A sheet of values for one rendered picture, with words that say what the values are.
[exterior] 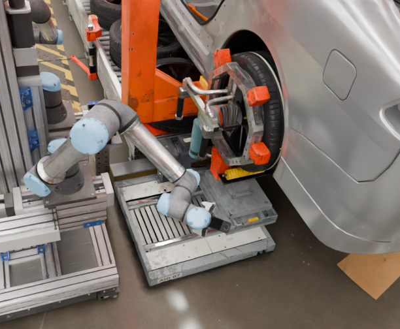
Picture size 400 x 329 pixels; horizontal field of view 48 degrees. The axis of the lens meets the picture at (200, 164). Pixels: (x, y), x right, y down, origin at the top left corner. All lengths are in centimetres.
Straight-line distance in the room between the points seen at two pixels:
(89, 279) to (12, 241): 58
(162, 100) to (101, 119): 132
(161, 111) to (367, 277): 167
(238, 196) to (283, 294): 66
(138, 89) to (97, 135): 124
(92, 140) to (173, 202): 36
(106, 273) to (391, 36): 174
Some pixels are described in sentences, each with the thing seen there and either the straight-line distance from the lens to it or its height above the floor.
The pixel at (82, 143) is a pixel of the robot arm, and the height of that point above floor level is 131.
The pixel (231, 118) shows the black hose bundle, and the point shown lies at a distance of 220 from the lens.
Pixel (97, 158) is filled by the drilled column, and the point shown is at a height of 16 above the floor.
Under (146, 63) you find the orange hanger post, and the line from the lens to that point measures 261.
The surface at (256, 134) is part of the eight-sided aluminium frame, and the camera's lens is 225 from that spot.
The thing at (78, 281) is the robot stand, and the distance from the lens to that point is 247.
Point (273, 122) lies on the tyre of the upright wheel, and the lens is 223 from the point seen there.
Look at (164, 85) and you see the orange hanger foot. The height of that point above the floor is 78.
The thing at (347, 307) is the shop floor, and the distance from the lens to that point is 293.
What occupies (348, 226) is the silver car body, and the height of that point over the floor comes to 94.
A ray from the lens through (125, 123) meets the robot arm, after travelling 160.
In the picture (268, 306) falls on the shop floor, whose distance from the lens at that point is 276.
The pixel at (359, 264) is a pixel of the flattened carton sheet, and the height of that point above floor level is 1.
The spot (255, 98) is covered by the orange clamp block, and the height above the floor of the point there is 113.
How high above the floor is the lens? 233
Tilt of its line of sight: 43 degrees down
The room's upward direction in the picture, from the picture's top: 10 degrees clockwise
